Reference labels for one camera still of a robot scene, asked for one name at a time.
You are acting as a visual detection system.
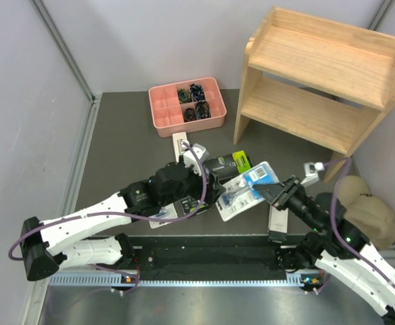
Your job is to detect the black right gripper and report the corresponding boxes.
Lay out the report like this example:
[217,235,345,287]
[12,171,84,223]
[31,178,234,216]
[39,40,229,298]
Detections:
[253,175,323,232]

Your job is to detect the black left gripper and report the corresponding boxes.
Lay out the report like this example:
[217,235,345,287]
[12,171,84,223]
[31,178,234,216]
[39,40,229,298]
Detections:
[161,156,225,208]

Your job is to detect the white razor box dark end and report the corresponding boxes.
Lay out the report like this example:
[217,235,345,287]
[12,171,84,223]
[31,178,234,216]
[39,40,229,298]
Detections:
[267,184,317,244]

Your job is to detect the blue white razor blister pack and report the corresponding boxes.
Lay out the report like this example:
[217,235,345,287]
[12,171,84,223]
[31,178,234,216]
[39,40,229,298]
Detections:
[215,161,279,222]

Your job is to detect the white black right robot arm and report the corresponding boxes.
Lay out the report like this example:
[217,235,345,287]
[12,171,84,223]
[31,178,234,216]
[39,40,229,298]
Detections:
[253,176,395,324]

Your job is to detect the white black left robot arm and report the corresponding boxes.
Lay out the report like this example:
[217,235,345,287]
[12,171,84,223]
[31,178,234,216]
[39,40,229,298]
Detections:
[17,162,225,282]

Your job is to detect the light wooden two-tier shelf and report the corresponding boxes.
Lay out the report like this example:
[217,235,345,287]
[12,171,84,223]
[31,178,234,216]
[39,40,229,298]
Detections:
[233,7,395,181]

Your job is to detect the black green Gillette razor box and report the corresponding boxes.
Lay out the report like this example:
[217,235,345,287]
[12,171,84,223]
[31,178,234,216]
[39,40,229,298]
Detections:
[204,150,254,184]

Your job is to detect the black green face-print razor box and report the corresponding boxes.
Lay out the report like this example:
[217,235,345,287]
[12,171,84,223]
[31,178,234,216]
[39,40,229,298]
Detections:
[179,196,210,215]

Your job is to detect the white Harry's razor box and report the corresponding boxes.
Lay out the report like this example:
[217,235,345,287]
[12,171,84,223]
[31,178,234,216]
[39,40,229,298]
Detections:
[172,132,189,162]

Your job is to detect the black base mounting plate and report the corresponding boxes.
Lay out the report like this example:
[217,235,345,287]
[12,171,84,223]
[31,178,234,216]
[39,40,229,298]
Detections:
[95,235,320,274]

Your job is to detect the dark rolled tie in tray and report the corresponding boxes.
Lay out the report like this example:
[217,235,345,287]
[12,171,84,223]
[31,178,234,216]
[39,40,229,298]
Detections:
[195,101,211,120]

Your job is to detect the brown rolled tie in tray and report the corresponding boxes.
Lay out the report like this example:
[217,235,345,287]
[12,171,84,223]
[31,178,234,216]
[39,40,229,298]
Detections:
[183,107,198,123]

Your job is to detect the pink divided organizer tray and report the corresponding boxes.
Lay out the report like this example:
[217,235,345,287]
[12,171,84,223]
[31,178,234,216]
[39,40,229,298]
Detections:
[148,77,227,137]

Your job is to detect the green rolled tie in tray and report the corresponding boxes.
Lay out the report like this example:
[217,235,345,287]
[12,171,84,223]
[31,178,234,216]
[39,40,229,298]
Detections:
[177,88,191,104]

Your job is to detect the blue rolled tie in tray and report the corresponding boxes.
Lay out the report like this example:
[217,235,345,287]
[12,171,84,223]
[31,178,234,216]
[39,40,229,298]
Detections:
[189,83,206,102]

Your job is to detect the beige baseball cap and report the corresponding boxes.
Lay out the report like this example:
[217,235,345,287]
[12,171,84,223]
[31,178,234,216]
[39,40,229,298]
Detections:
[335,175,395,250]

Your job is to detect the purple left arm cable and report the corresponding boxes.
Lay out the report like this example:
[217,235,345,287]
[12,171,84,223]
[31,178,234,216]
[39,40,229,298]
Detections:
[8,144,208,261]

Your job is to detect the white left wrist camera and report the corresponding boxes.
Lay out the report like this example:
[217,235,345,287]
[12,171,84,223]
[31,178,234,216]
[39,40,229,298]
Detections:
[181,141,209,176]

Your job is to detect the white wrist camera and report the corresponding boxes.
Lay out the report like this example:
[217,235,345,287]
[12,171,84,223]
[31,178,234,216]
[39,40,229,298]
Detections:
[301,162,325,187]
[181,141,209,176]

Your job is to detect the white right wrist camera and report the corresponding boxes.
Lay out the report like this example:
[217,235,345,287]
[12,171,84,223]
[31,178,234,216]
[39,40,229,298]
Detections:
[301,162,325,187]

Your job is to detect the grey slotted cable duct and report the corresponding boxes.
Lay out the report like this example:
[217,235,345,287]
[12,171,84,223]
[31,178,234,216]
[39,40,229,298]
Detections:
[48,272,323,288]

